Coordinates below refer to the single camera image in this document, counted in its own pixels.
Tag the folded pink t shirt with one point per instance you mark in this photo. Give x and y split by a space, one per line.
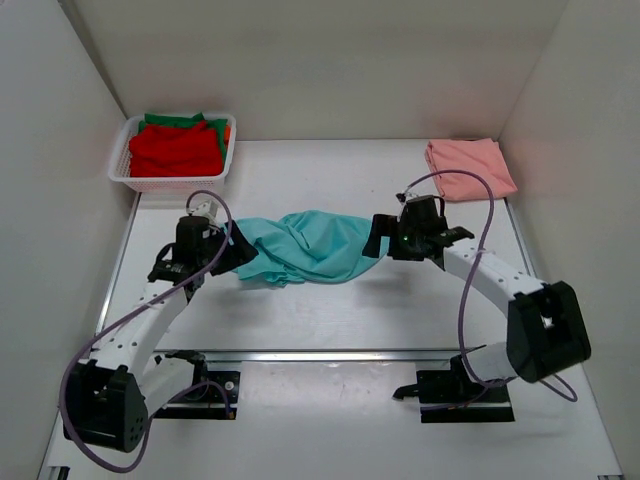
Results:
482 157

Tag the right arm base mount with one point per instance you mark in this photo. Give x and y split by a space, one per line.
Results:
448 396

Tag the metal table rail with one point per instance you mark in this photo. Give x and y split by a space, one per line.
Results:
329 356

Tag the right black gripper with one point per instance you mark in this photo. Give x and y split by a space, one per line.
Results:
390 225

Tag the red t shirt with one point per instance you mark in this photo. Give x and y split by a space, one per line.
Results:
166 151

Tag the orange t shirt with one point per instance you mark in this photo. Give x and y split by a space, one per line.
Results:
227 134

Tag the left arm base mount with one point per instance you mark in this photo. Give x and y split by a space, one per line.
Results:
214 389

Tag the teal t shirt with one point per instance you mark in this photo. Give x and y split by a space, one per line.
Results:
309 246

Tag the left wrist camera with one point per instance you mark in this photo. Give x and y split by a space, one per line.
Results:
207 210

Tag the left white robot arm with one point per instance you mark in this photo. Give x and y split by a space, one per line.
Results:
112 393

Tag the green t shirt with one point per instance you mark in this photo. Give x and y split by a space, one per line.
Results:
187 122

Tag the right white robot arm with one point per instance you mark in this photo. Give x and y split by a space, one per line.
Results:
545 329

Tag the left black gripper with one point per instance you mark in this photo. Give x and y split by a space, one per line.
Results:
240 251

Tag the white plastic basket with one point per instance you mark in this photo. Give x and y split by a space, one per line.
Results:
119 162

